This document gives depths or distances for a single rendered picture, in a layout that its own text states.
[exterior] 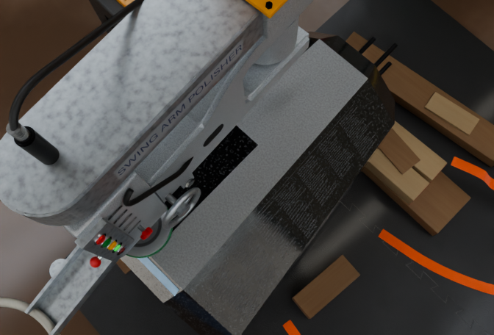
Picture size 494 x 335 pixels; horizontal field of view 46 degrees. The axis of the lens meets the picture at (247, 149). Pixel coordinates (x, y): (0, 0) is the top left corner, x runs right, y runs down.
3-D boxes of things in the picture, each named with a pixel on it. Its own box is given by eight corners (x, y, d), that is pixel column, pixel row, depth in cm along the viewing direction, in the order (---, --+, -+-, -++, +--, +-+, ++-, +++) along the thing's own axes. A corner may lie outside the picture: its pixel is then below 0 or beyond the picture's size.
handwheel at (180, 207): (181, 176, 174) (173, 163, 160) (206, 197, 172) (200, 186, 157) (147, 213, 171) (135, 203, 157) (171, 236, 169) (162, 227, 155)
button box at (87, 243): (128, 233, 159) (98, 214, 132) (134, 240, 158) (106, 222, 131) (107, 256, 157) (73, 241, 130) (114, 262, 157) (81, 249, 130)
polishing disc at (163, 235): (109, 197, 202) (109, 196, 201) (170, 193, 202) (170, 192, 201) (109, 258, 196) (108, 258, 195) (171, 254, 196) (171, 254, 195)
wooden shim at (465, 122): (423, 107, 286) (424, 106, 284) (434, 92, 288) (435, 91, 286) (468, 136, 281) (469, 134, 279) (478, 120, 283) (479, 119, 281)
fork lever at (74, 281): (156, 137, 184) (150, 135, 179) (200, 175, 180) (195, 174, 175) (26, 301, 189) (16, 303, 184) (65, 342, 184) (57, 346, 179)
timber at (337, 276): (308, 319, 266) (310, 319, 255) (291, 298, 269) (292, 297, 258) (356, 277, 271) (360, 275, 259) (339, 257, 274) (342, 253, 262)
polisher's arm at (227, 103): (262, 26, 195) (259, -69, 148) (314, 66, 190) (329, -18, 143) (107, 186, 181) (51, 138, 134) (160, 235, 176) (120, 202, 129)
